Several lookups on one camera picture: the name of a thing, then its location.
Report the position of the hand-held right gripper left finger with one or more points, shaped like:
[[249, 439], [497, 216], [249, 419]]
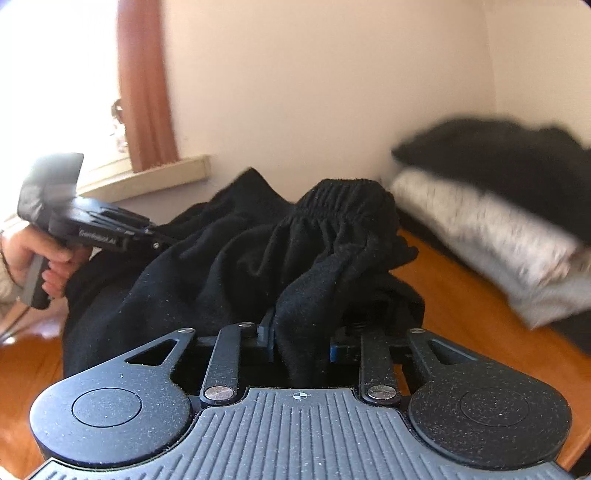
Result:
[[263, 334]]

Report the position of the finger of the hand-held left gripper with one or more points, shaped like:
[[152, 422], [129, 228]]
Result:
[[154, 241], [134, 220]]

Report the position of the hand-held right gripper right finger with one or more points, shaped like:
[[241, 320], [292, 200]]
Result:
[[341, 348]]

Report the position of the black pants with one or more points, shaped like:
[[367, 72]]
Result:
[[231, 258]]

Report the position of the person's left forearm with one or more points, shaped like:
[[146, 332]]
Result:
[[5, 293]]

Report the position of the person's left hand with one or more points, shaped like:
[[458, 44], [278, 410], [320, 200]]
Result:
[[18, 249]]

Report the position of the stone window sill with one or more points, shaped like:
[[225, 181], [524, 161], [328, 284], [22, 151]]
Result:
[[161, 173]]

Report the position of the wooden window trim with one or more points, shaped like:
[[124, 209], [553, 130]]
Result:
[[143, 92]]

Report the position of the white window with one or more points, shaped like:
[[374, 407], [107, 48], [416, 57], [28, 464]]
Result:
[[55, 69]]

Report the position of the white folded garment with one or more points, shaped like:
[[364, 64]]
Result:
[[485, 221]]

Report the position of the grey folded garment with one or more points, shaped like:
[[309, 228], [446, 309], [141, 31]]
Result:
[[545, 300]]

